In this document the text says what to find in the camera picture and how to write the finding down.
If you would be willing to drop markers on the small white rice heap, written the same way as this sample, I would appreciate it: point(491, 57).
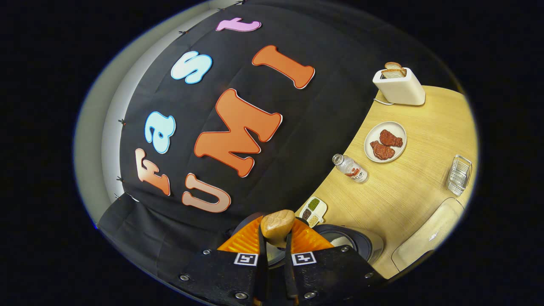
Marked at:
point(342, 241)

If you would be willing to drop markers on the wooden spoon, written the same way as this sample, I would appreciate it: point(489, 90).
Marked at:
point(276, 225)

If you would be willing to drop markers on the black backdrop cloth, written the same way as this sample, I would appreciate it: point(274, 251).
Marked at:
point(340, 63)

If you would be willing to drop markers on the clear plastic water bottle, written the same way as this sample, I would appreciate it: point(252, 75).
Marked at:
point(352, 170)

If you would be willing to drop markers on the white round plate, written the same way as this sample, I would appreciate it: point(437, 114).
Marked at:
point(374, 131)

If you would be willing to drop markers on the white divided grain dish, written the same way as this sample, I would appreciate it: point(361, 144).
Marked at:
point(314, 210)

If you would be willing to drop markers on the red meat piece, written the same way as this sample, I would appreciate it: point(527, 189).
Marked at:
point(391, 138)
point(382, 151)

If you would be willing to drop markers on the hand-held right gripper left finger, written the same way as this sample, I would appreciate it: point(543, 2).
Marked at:
point(260, 276)

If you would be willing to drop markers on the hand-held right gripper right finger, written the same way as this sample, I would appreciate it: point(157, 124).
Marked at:
point(289, 276)

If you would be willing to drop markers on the white toaster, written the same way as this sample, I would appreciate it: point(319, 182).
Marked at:
point(403, 91)

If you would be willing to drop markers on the grey rice cooker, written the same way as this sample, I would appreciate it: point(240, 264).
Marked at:
point(365, 244)

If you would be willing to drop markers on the toasted bread slice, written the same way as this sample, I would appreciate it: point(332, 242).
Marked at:
point(393, 73)
point(393, 65)

